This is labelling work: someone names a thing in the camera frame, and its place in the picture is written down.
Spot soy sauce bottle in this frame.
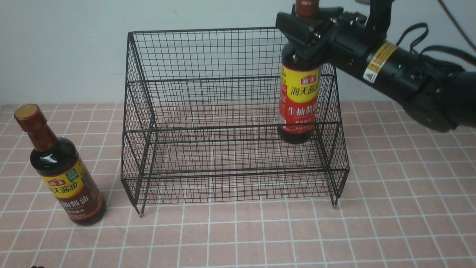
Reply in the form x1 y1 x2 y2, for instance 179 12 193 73
278 0 322 144
14 103 107 226

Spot black cable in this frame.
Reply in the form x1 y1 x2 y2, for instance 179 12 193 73
396 0 476 67

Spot pink checkered tablecloth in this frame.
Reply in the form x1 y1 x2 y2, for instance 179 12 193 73
1 102 475 268

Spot black wire shelf rack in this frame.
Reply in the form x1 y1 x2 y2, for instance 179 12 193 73
121 27 350 217

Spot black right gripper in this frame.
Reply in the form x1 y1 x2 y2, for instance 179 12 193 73
276 7 376 79

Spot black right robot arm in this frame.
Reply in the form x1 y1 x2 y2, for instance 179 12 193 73
276 0 476 133

